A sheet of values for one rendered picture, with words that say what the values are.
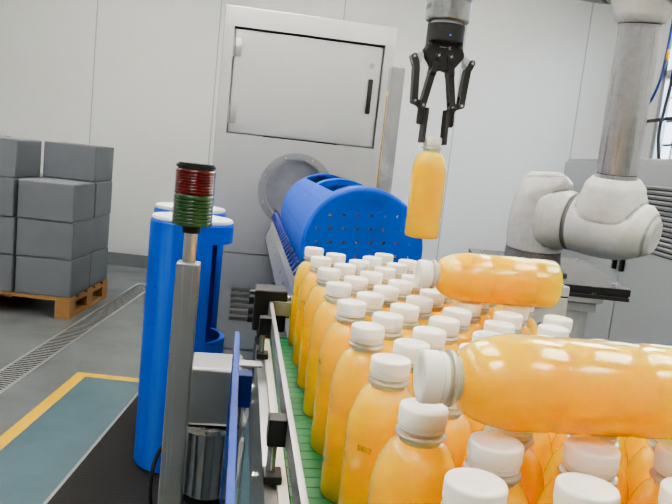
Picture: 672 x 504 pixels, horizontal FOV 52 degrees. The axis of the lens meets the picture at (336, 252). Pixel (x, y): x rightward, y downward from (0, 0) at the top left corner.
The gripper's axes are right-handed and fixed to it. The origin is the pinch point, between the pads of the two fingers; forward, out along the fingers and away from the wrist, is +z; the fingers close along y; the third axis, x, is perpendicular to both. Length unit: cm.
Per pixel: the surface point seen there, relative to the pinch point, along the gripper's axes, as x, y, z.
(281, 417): 61, 30, 40
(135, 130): -552, 144, 2
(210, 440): 6, 39, 66
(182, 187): 29, 47, 15
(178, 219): 29, 47, 20
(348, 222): -15.4, 13.0, 22.4
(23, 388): -207, 137, 137
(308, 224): -15.5, 22.0, 23.7
